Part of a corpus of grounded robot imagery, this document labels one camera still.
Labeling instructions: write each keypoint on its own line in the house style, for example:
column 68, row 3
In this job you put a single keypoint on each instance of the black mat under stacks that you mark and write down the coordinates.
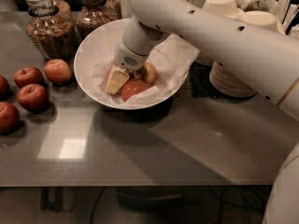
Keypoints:
column 200, row 84

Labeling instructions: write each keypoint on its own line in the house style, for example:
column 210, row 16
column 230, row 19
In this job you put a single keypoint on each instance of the white paper liner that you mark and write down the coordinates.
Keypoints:
column 172, row 59

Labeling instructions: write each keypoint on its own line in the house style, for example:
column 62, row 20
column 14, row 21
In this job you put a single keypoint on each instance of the dark red apple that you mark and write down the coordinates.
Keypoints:
column 4, row 87
column 33, row 97
column 9, row 117
column 28, row 75

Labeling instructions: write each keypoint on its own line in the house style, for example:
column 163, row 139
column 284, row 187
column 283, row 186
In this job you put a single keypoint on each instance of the white bowl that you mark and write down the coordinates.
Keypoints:
column 93, row 49

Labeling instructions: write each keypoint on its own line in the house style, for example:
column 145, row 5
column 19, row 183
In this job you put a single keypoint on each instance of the dark red apple middle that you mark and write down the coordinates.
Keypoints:
column 33, row 97

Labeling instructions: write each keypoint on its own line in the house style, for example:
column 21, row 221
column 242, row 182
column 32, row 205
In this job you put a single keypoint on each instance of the glass cereal jar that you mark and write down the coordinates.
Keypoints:
column 94, row 13
column 50, row 30

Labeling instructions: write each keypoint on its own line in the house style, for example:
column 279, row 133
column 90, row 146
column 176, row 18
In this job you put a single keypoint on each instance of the dark red apple lower left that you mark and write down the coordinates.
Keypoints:
column 9, row 117

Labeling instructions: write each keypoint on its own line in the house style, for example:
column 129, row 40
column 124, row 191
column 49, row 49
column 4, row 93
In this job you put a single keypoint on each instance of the stack of paper bowls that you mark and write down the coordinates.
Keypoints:
column 226, row 8
column 224, row 81

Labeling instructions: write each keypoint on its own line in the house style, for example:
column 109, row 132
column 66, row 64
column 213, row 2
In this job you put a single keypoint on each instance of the dark red apple upper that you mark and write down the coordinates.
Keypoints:
column 28, row 75

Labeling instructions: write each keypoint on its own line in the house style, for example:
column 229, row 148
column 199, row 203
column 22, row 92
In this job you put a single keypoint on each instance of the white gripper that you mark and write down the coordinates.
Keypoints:
column 129, row 57

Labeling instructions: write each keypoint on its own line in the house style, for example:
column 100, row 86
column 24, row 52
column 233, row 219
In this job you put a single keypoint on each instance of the back stack of paper bowls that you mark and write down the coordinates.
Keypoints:
column 226, row 8

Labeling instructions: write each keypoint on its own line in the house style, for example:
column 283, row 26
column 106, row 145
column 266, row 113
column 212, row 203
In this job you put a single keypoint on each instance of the front stack of paper bowls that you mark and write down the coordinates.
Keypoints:
column 224, row 81

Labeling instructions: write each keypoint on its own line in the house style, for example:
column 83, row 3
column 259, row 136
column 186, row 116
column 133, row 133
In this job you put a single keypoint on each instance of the left glass cereal jar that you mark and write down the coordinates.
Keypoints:
column 50, row 30

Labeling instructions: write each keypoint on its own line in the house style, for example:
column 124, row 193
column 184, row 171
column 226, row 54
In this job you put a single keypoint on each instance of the right glass cereal jar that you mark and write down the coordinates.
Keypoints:
column 94, row 13

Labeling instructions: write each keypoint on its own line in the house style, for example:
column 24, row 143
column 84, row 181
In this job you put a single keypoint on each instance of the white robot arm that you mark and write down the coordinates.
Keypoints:
column 265, row 60

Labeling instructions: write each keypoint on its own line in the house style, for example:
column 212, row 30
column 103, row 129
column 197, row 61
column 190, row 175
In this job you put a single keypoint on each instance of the orange-red apple on table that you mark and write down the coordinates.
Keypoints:
column 58, row 72

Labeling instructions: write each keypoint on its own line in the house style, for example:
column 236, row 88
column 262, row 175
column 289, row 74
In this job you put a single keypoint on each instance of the white plastic cutlery bundle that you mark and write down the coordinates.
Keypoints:
column 285, row 12

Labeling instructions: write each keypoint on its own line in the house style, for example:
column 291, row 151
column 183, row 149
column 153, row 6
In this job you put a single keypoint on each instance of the front red apple in bowl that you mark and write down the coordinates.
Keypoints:
column 132, row 87

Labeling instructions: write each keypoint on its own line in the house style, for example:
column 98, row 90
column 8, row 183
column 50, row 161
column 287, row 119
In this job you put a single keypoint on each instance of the dark red apple far left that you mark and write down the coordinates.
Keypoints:
column 4, row 87

